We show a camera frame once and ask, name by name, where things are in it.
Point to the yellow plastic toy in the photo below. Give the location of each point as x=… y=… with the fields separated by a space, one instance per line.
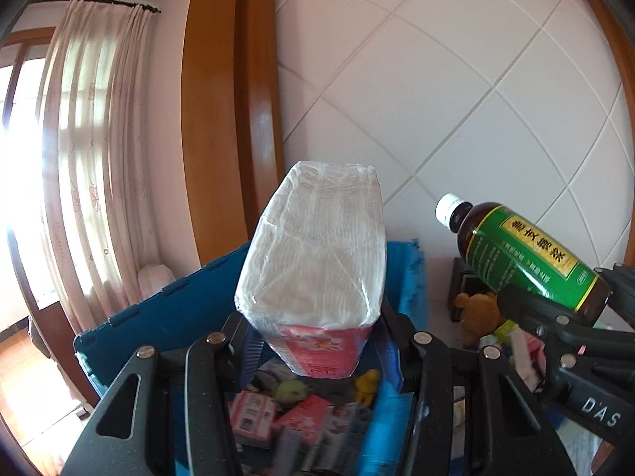
x=366 y=387

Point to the pink white tissue pack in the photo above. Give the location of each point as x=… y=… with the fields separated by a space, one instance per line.
x=312 y=282

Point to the green round plush in crate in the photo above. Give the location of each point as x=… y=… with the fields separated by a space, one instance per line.
x=290 y=392

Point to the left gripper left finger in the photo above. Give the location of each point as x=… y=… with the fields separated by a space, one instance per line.
x=131 y=430

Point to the white plastic bag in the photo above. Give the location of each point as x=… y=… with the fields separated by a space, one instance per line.
x=152 y=278

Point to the blue plastic storage crate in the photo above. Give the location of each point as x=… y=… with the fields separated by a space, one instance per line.
x=199 y=304

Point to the sheer pink curtain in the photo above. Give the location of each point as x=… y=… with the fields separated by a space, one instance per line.
x=100 y=229

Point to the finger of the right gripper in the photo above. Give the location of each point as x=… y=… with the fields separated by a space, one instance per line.
x=621 y=281
x=589 y=372

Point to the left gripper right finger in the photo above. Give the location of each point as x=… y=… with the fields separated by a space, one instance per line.
x=506 y=431

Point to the black box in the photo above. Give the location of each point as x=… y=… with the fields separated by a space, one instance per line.
x=463 y=281

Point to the green label brown bottle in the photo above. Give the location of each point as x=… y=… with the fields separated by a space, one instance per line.
x=506 y=249

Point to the wooden door frame left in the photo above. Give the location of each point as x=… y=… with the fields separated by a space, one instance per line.
x=230 y=119

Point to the red white medicine box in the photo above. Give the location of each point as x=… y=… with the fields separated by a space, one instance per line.
x=251 y=416

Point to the brown teddy bear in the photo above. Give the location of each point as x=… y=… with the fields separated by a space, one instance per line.
x=480 y=316

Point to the pink tissue pack in crate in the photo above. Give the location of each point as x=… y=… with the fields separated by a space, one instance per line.
x=307 y=418

